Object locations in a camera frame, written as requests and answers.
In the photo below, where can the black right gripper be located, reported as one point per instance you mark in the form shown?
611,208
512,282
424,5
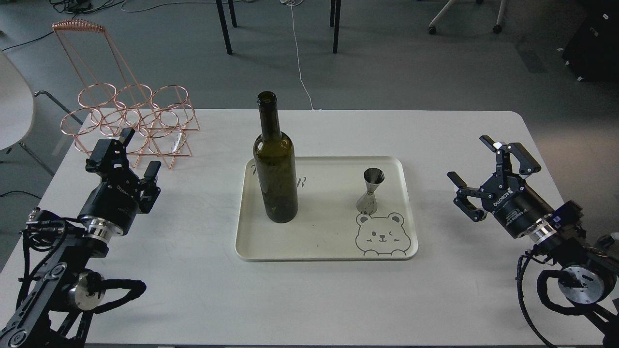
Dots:
514,204

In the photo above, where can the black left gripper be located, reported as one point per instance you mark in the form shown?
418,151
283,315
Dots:
113,204

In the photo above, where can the steel double jigger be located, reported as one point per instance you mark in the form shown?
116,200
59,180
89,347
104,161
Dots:
367,203

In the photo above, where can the dark green wine bottle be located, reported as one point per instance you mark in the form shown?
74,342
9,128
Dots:
274,157

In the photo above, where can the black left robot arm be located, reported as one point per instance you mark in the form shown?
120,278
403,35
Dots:
59,295

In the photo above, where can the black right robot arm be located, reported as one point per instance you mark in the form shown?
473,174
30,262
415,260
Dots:
587,274

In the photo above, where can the white chair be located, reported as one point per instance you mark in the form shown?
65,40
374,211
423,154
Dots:
17,109

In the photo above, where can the cream bear serving tray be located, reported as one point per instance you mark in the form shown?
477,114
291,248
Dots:
328,227

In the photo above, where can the white office chair base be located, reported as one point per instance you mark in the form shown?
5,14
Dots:
466,17

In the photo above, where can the black equipment case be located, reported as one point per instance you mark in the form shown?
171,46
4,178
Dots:
593,51

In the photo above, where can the copper wire bottle rack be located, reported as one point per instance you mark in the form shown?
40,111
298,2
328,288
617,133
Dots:
162,118

